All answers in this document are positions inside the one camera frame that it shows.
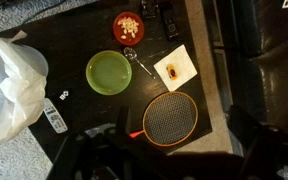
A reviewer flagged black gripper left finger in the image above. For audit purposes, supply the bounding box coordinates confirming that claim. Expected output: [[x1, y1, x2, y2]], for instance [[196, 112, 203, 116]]
[[47, 106, 185, 180]]

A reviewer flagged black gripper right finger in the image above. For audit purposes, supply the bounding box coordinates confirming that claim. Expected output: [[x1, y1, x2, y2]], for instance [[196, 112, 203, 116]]
[[229, 105, 288, 180]]

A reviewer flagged red plastic bowl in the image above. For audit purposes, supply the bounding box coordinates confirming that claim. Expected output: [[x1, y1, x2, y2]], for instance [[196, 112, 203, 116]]
[[112, 11, 145, 47]]

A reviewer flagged pale sliced nuts pile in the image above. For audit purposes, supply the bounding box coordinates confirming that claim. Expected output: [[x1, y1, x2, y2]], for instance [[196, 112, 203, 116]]
[[117, 16, 140, 40]]

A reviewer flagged orange badminton racket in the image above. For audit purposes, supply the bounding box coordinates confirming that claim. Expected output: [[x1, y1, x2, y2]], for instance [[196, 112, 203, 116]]
[[129, 91, 199, 148]]

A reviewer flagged metal spoon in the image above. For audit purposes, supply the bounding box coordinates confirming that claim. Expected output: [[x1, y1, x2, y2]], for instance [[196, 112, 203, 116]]
[[123, 46, 156, 80]]

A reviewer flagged orange brown snack piece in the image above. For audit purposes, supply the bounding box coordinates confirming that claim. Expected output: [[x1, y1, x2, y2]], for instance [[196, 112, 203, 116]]
[[166, 63, 179, 81]]

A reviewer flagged grey remote control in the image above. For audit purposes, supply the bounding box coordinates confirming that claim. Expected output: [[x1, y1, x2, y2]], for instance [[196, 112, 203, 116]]
[[43, 97, 69, 134]]

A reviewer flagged black leather couch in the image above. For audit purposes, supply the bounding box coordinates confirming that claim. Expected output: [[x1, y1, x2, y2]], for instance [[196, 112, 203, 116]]
[[213, 0, 288, 138]]

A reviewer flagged white paper napkin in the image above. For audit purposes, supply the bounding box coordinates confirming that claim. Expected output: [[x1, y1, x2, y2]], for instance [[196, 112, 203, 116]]
[[153, 44, 199, 93]]

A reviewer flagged black coffee table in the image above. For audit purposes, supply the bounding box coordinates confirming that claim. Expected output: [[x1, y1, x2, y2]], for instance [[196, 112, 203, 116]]
[[0, 0, 214, 164]]

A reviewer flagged long black remote control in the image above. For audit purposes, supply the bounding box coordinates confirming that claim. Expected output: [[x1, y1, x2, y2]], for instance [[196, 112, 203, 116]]
[[160, 4, 180, 42]]

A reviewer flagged short black remote control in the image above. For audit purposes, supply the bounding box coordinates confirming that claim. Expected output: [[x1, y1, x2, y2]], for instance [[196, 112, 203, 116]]
[[140, 0, 161, 19]]

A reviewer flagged white plastic bin bag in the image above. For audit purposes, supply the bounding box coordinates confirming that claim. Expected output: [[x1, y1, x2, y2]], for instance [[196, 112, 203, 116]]
[[0, 30, 48, 149]]

